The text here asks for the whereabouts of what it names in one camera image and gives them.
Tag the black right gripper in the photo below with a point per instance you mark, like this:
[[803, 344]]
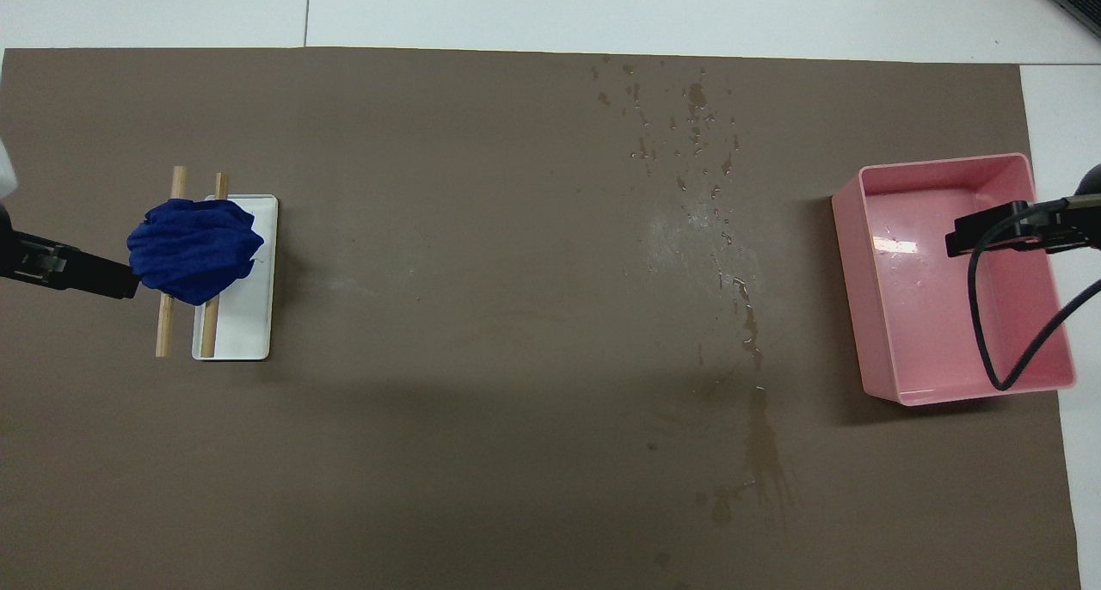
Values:
[[1075, 233]]

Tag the blue towel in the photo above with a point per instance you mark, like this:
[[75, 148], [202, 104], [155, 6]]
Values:
[[193, 250]]

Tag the white towel rack base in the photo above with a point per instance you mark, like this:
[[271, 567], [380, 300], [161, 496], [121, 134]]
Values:
[[249, 319]]

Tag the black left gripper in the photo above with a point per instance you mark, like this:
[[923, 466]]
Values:
[[7, 246]]

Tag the brown table mat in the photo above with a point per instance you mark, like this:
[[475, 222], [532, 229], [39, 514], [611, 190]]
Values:
[[482, 315]]

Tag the pink plastic bin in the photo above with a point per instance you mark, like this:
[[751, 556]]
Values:
[[929, 315]]

